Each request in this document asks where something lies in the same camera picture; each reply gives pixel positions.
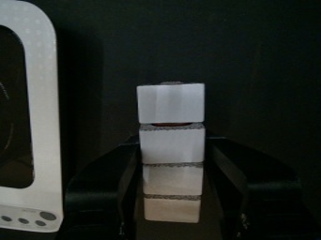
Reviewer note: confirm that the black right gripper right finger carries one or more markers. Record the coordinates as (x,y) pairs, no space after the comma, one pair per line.
(258,193)

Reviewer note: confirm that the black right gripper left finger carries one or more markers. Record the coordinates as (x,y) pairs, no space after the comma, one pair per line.
(96,193)

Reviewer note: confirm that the white translucent cube stack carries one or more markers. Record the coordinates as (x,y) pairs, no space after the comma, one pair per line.
(171,146)

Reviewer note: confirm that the white toy stove black top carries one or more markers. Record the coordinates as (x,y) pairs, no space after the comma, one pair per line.
(41,125)

